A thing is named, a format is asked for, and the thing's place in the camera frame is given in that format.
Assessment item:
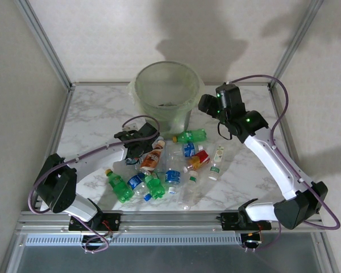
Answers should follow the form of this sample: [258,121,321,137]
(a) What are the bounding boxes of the blue label bottle white cap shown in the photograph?
[164,169,182,196]
[170,142,205,159]

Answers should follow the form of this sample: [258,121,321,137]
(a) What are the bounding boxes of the red orange label bottle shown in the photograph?
[182,150,211,173]

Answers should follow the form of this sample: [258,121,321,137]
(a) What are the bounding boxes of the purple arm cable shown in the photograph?
[27,114,161,254]
[228,74,341,253]

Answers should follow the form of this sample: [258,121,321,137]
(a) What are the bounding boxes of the aluminium front frame rail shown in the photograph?
[15,209,325,234]

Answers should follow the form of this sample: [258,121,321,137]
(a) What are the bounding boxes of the tall clear plastic bottle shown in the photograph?
[157,135,173,175]

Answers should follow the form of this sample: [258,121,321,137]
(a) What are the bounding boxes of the clear bottle white green label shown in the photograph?
[207,145,225,181]

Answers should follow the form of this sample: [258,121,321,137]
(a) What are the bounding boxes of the clear bottle small green label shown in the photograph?
[178,170,202,211]

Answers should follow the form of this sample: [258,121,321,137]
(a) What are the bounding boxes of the small clear plastic bottle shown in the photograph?
[124,157,142,168]

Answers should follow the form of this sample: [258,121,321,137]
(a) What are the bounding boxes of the aluminium frame leg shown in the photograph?
[0,227,28,273]
[311,231,340,273]

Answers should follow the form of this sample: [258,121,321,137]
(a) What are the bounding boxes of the aluminium back frame rail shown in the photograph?
[69,81,272,88]

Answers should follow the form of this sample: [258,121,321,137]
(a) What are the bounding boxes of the grey slotted cable duct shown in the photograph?
[22,233,245,246]

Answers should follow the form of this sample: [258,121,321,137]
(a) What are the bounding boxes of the small lit circuit board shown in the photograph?
[241,231,264,246]
[82,233,111,246]

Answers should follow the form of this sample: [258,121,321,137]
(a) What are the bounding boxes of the brown label bottle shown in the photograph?
[139,139,167,175]

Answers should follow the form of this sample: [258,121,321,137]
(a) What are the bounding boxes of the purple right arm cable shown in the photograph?
[228,74,341,253]

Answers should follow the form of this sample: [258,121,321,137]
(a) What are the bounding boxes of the aluminium frame post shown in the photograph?
[268,0,326,89]
[14,0,76,90]

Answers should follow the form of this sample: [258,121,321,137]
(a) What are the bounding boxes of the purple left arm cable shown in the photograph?
[27,114,161,254]

